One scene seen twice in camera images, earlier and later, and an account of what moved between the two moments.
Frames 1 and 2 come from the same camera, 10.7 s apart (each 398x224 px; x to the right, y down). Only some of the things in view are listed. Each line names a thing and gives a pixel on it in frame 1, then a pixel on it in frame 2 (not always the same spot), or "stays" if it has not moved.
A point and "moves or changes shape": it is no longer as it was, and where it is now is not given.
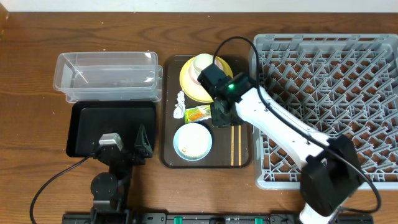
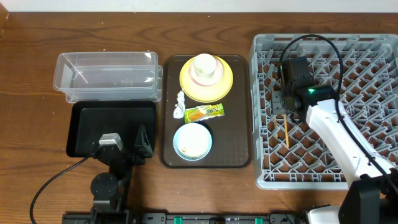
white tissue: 180,110 stays
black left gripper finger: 142,145 stays
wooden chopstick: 239,145 moves or changes shape
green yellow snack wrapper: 196,114 stays
